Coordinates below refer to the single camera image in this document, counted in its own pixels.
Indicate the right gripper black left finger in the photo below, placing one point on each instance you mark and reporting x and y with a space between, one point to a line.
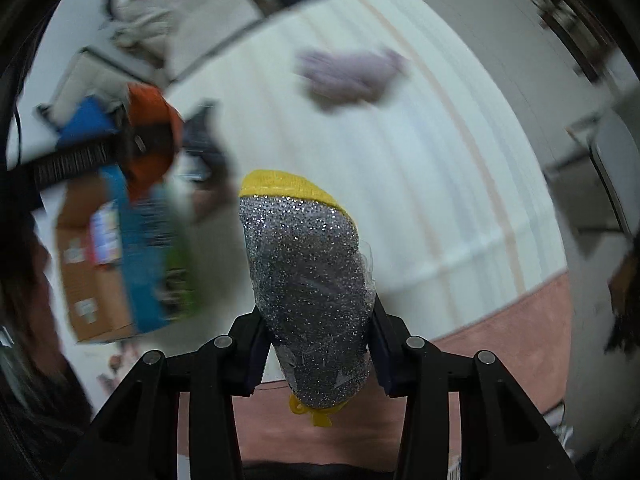
135 434

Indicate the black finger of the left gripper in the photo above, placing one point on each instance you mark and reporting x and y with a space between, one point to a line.
74 160

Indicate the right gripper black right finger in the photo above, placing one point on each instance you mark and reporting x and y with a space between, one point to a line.
503 435

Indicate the orange snack bag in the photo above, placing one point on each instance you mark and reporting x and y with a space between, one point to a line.
156 138

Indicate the silver yellow scrubber sponge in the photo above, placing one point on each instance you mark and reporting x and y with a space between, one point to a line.
312 286

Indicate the beige tufted bench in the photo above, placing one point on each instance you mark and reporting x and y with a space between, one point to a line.
90 73

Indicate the black snack bag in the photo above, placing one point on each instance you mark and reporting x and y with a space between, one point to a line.
210 175

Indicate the cardboard box with printed flap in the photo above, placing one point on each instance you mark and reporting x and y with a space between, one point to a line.
125 268

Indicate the beige puffer jacket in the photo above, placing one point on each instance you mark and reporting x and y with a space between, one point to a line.
177 33

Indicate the purple cloth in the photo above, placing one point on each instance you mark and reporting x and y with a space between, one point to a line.
333 79

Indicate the striped table cloth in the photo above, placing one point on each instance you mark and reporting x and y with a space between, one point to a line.
439 175

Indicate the white chair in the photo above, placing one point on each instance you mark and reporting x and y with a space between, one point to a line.
596 186

